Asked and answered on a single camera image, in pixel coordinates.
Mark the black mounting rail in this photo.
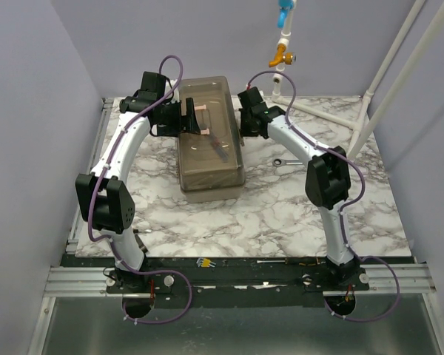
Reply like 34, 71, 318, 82
107, 257, 369, 308

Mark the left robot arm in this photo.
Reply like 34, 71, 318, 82
75, 72, 201, 292

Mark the chrome ratchet wrench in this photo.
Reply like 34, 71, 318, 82
272, 158, 303, 166

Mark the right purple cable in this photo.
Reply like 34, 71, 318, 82
246, 70, 401, 322

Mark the yellow hex key set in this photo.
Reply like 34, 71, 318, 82
196, 257, 216, 268

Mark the black metal l bracket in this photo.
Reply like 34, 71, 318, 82
137, 239, 148, 254

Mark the purple cable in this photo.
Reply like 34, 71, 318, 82
246, 70, 401, 322
87, 55, 193, 326

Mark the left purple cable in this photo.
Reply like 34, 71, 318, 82
87, 55, 193, 326

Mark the long black screwdriver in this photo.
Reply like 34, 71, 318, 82
256, 257, 326, 267

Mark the blue valve handle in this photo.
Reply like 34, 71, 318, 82
277, 0, 295, 29

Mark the taupe plastic tool box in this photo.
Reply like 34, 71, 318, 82
177, 76, 246, 203

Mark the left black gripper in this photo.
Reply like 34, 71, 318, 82
156, 98, 201, 138

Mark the aluminium extrusion frame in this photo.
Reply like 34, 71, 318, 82
25, 98, 114, 355

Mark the small orange handled screwdriver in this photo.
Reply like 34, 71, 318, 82
133, 229, 152, 234

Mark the white pvc pipe frame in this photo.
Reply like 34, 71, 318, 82
271, 0, 444, 156

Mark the orange brass faucet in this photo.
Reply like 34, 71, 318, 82
269, 43, 296, 68

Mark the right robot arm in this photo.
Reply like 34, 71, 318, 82
238, 87, 359, 290

